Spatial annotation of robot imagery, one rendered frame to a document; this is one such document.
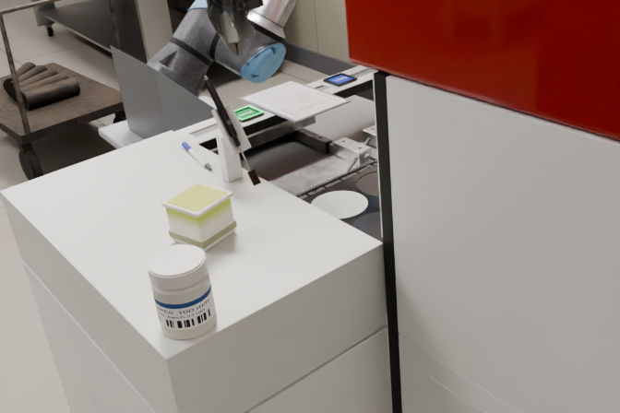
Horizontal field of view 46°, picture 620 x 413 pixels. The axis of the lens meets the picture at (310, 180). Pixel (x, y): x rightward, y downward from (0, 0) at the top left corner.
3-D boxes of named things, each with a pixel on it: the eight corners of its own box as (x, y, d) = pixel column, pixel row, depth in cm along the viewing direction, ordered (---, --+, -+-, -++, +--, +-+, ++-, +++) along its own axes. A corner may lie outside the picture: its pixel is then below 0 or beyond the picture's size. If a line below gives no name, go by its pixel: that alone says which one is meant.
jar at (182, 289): (228, 323, 92) (216, 258, 87) (178, 349, 88) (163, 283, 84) (199, 299, 97) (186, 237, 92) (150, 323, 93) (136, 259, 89)
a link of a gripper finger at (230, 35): (236, 63, 143) (230, 16, 139) (220, 57, 148) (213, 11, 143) (250, 58, 145) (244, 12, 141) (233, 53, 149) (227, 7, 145)
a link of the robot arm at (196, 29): (181, 46, 192) (208, 3, 192) (222, 71, 189) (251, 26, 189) (163, 30, 180) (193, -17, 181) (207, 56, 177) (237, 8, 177)
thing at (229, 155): (257, 182, 125) (246, 109, 119) (238, 190, 123) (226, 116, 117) (237, 171, 130) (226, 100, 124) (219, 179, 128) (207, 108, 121)
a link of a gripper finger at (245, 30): (250, 58, 145) (244, 12, 141) (233, 53, 149) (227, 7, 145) (263, 54, 147) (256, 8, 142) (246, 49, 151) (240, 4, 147)
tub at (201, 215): (239, 230, 111) (232, 191, 108) (205, 254, 106) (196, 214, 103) (204, 218, 116) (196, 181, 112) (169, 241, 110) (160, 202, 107)
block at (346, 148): (372, 159, 148) (371, 147, 147) (359, 165, 146) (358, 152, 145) (346, 148, 154) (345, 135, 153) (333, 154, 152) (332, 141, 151)
